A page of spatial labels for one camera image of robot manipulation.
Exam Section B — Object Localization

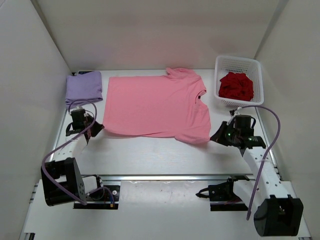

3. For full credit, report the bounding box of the dark label sticker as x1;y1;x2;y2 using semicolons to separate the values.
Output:
77;71;92;75

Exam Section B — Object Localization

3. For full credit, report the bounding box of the white plastic laundry basket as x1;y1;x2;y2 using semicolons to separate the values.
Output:
213;55;264;107

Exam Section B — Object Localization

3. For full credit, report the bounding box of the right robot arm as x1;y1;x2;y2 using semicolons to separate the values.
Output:
210;115;304;237

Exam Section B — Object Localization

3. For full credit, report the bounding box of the aluminium rail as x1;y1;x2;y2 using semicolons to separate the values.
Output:
100;174;230;182

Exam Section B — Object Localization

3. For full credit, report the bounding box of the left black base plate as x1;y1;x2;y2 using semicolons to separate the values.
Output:
73;185;121;210

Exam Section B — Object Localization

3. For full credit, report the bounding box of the red t shirt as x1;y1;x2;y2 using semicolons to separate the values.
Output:
218;72;254;102

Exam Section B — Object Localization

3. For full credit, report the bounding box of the purple t shirt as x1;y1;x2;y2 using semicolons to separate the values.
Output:
65;71;103;108

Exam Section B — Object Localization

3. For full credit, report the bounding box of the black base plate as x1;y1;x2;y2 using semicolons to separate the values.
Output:
73;185;121;210
195;182;248;212

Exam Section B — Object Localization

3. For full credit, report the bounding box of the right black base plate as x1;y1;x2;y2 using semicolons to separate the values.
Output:
195;182;248;212

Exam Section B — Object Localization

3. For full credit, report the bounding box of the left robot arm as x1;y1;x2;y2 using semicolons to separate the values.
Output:
41;107;105;207

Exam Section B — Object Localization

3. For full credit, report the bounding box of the pink t shirt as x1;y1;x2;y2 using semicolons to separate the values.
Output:
103;68;211;144

